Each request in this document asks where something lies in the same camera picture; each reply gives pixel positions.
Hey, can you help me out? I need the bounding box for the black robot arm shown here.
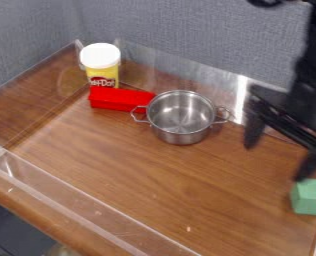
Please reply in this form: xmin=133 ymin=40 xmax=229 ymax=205
xmin=244 ymin=0 xmax=316 ymax=182

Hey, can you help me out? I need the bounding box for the clear acrylic table barrier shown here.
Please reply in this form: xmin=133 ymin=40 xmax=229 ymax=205
xmin=0 ymin=45 xmax=316 ymax=256

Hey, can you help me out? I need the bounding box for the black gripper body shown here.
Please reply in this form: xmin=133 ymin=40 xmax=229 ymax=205
xmin=248 ymin=85 xmax=316 ymax=151

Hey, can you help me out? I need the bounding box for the red rectangular block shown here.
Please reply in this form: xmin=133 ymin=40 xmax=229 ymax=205
xmin=89 ymin=86 xmax=155 ymax=112

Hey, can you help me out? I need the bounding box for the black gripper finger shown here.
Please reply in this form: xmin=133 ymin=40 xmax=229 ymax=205
xmin=244 ymin=101 xmax=265 ymax=150
xmin=294 ymin=150 xmax=316 ymax=182

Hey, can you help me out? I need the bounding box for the small steel pot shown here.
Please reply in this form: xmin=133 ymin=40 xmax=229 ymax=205
xmin=130 ymin=90 xmax=233 ymax=145

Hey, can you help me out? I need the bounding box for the green foam block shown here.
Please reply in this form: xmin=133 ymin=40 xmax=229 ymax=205
xmin=290 ymin=179 xmax=316 ymax=216

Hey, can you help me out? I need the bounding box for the yellow Play-Doh can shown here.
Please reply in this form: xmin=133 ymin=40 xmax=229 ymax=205
xmin=79 ymin=43 xmax=121 ymax=88

